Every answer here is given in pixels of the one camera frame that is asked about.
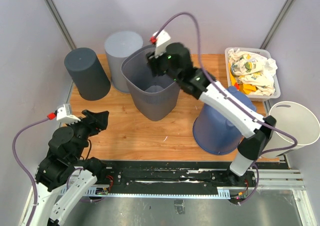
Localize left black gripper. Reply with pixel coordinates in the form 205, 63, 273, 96
65, 108, 109, 161

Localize dark grey cylindrical bin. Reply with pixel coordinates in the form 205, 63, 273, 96
64, 47, 111, 101

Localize grey mesh square bin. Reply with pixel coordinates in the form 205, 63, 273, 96
121, 45, 180, 122

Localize light grey round bin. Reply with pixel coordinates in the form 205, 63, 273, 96
104, 30, 143, 94

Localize blue plastic bucket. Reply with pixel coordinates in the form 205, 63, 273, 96
192, 85, 257, 155

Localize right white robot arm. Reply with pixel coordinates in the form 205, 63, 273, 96
146, 42, 277, 186

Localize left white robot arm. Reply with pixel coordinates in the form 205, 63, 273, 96
22, 110, 110, 226

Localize white plastic basket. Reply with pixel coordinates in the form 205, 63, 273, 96
224, 47, 282, 102

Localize patterned crumpled cloths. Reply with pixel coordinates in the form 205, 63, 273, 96
227, 48, 278, 97

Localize white round bin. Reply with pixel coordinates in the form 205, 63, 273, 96
262, 101, 320, 159

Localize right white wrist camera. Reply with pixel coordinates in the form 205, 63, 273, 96
150, 30, 171, 58

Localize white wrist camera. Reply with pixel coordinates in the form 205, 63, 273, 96
47, 103, 81, 125
150, 30, 171, 58

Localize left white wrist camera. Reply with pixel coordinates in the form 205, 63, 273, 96
47, 103, 81, 125

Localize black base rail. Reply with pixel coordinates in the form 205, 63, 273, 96
103, 160, 256, 196

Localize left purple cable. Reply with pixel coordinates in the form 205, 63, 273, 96
12, 117, 85, 226

